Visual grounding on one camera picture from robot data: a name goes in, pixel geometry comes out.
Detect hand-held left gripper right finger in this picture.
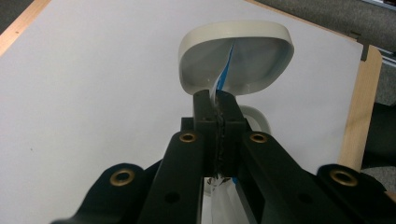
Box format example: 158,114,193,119
216,90,252,178

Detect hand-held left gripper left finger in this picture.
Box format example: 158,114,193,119
181,89,219,178

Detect white and blue sachet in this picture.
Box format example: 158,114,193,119
202,40,250,224

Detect grey table clamp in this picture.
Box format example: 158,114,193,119
350,30,372,63

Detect metal rail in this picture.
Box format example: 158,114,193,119
362,0,396,12

